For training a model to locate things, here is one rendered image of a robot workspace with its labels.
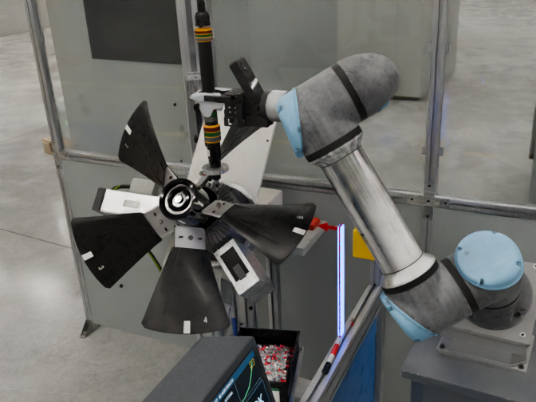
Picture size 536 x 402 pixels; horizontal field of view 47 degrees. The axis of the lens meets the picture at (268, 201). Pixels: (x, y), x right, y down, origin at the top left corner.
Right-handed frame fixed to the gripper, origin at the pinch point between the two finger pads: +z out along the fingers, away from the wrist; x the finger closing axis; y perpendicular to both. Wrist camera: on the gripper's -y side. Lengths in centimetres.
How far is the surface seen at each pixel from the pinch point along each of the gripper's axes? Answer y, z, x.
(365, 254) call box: 50, -38, 21
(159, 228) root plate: 38.9, 14.5, -4.2
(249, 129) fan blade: 12.4, -7.9, 11.2
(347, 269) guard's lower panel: 86, -17, 70
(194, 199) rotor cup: 27.7, 1.2, -5.4
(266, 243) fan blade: 35.3, -21.1, -8.4
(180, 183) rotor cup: 25.1, 7.2, -2.2
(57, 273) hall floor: 151, 186, 111
